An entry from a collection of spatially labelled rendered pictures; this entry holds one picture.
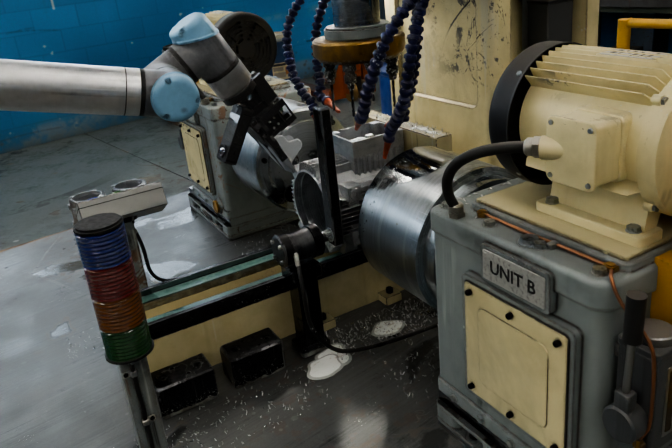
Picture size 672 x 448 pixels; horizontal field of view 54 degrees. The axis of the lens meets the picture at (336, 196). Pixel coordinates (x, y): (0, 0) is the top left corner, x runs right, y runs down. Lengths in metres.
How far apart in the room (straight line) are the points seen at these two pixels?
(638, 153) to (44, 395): 1.06
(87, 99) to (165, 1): 6.12
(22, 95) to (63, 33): 5.74
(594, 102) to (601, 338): 0.25
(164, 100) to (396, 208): 0.40
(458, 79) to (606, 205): 0.64
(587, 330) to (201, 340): 0.72
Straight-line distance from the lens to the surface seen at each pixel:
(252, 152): 1.50
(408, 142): 1.34
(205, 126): 1.73
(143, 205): 1.39
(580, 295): 0.75
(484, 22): 1.29
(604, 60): 0.80
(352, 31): 1.24
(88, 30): 6.86
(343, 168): 1.29
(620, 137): 0.74
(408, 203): 1.02
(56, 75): 1.06
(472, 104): 1.36
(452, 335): 0.97
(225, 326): 1.25
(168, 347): 1.23
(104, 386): 1.31
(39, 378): 1.40
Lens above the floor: 1.51
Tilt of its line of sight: 21 degrees down
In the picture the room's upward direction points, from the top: 6 degrees counter-clockwise
